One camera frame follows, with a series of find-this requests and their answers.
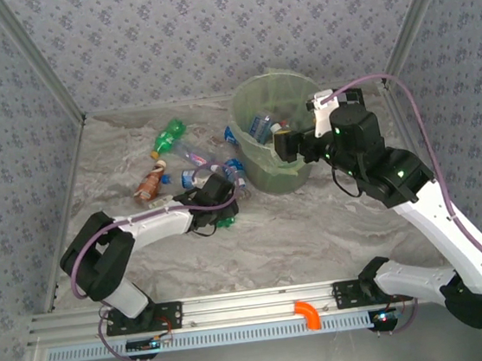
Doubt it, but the thin black left gripper cable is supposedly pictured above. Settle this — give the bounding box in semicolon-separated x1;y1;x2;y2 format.
191;222;220;239

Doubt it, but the blue label bottle white cap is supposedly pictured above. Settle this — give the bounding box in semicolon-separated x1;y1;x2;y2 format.
221;157;249;191

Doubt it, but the aluminium mounting rail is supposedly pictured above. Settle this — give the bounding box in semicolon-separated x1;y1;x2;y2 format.
25;271;417;347

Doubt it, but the thin black right gripper cable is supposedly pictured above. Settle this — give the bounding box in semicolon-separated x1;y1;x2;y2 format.
330;162;363;200

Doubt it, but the brown drink bottle white cap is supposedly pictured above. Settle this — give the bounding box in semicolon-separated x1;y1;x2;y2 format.
129;158;170;205

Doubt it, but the green bottle with orange cap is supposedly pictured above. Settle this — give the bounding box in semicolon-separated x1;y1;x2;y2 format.
145;116;190;160

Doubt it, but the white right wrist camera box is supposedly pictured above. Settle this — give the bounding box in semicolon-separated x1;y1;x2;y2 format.
303;87;344;139

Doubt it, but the white slotted cable duct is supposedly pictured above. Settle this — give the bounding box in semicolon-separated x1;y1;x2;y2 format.
46;307;379;361

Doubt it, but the aluminium frame post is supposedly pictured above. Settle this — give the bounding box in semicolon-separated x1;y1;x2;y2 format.
0;0;87;132
372;0;470;87

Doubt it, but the clear bottle purple red label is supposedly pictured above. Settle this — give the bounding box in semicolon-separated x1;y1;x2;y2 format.
170;138;219;172

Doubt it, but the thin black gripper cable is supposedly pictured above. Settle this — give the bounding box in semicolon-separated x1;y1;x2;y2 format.
330;162;363;200
191;222;220;239

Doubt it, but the right circuit board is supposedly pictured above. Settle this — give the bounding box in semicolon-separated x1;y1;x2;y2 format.
368;306;401;329

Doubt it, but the blue label plastic bottle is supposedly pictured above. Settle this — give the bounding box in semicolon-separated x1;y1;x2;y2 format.
222;123;242;147
245;113;275;145

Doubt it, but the circuit board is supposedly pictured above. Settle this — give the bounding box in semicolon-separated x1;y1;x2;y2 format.
125;332;175;355
368;306;401;329

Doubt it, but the orange elbow piece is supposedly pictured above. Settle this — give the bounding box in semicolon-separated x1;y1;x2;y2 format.
292;298;324;333

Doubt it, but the mesh bin with green liner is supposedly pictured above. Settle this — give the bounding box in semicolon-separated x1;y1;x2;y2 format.
223;61;334;199

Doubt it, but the left circuit board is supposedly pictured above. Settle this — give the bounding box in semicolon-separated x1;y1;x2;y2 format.
125;332;175;355

